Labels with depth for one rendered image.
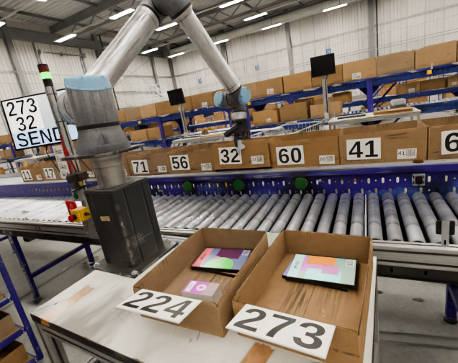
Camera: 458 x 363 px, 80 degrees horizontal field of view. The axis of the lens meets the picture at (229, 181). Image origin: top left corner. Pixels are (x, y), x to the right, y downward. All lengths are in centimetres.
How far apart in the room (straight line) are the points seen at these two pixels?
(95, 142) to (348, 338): 93
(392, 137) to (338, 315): 103
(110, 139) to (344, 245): 87
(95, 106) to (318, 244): 89
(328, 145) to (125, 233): 112
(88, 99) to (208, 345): 85
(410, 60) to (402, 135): 458
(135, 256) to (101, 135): 47
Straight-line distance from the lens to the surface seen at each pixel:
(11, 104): 213
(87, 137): 109
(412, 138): 161
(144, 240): 117
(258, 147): 170
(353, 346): 66
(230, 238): 108
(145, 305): 76
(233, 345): 76
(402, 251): 114
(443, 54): 621
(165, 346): 81
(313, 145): 162
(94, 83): 110
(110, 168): 111
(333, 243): 97
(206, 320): 77
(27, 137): 208
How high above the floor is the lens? 129
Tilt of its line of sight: 15 degrees down
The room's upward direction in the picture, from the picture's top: 10 degrees counter-clockwise
